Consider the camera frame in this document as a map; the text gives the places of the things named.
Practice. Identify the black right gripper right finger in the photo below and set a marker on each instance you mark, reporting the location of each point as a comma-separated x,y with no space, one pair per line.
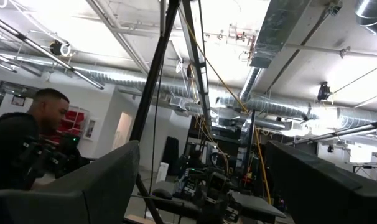
325,193

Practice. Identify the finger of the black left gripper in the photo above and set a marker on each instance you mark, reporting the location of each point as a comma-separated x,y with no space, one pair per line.
257,207
179,207

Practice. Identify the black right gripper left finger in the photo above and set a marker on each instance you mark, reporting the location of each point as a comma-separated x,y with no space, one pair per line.
76,199

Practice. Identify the white cylinder appliance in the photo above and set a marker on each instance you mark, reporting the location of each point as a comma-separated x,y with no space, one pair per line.
162,172

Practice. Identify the long linear ceiling lamp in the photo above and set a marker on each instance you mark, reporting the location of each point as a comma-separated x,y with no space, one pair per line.
45,54
341,133

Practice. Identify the red storage bins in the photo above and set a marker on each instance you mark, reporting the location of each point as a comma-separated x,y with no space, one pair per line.
71,123

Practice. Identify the person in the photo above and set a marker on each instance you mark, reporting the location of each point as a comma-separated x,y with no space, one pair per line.
17,137

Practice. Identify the silver spiral air duct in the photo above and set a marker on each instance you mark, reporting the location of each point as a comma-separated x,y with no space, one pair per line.
269,105

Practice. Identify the black rig frame post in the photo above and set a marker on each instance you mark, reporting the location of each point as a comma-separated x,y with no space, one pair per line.
154,71

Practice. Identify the black rig frame bar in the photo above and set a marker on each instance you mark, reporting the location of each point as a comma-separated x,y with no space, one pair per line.
196,62

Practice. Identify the rectangular metal air duct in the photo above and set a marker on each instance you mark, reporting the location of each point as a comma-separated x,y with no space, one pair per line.
275,31

